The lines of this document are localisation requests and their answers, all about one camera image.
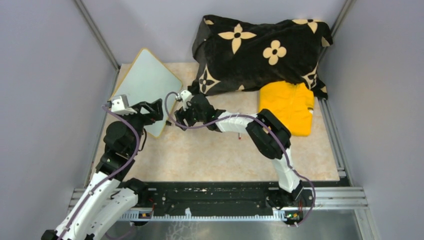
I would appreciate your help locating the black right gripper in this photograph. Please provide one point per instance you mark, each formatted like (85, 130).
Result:
(181, 115)

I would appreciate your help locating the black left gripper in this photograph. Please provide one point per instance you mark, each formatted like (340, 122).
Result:
(155, 109)

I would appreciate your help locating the whiteboard with yellow rim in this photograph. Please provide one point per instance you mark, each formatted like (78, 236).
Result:
(148, 79)

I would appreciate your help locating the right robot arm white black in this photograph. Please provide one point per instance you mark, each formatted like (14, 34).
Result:
(270, 136)

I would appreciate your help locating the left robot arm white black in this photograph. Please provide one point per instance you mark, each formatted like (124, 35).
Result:
(108, 196)

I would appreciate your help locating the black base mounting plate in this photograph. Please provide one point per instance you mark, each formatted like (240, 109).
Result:
(219, 199)

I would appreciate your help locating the black blanket with beige flowers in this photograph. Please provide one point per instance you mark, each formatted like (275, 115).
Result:
(234, 55)

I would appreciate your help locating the folded yellow garment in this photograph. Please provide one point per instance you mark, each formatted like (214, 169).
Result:
(292, 104)

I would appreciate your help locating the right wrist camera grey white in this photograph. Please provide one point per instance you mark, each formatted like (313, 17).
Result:
(183, 96)

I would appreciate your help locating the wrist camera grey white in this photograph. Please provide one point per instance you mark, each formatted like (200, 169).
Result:
(120, 105)
(183, 96)

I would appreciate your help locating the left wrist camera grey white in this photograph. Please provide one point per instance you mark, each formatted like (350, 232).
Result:
(120, 105)

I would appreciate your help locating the aluminium corner post left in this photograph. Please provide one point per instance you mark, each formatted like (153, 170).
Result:
(80, 5)

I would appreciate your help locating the aluminium corner post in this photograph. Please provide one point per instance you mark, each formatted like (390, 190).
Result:
(80, 5)
(347, 5)

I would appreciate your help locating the aluminium side rail right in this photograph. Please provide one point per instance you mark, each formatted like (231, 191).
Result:
(336, 144)

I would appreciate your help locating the aluminium frame rail front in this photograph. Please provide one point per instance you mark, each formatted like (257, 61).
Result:
(323, 198)

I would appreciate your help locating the aluminium corner post right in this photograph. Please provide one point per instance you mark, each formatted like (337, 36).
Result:
(347, 5)

